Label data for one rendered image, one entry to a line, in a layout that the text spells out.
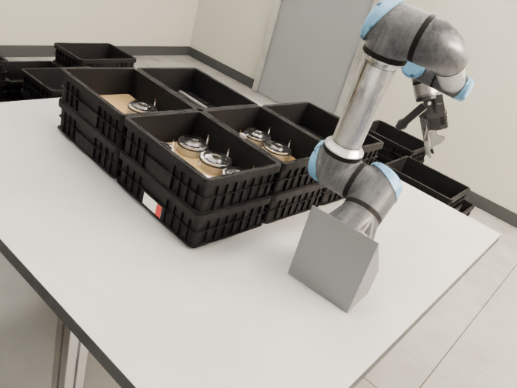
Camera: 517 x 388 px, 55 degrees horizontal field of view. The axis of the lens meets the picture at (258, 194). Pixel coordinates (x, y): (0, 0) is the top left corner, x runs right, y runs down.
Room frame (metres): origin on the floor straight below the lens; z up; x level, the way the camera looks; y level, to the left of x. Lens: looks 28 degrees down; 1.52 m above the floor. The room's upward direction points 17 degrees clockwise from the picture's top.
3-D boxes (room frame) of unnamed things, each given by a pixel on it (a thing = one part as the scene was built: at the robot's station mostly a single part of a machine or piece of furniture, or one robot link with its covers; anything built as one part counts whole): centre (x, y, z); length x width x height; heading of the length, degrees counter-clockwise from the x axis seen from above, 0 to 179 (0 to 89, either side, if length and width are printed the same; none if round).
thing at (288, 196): (1.60, 0.02, 0.76); 0.40 x 0.30 x 0.12; 53
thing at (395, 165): (2.54, -0.84, 0.37); 0.40 x 0.30 x 0.45; 57
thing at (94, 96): (1.60, 0.52, 0.92); 0.40 x 0.30 x 0.02; 53
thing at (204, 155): (1.42, 0.16, 0.86); 0.10 x 0.10 x 0.01
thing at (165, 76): (1.84, 0.34, 0.87); 0.40 x 0.30 x 0.11; 53
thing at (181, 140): (1.48, 0.25, 0.86); 0.10 x 0.10 x 0.01
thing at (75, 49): (2.98, 1.20, 0.37); 0.40 x 0.30 x 0.45; 147
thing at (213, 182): (1.36, 0.20, 0.92); 0.40 x 0.30 x 0.02; 53
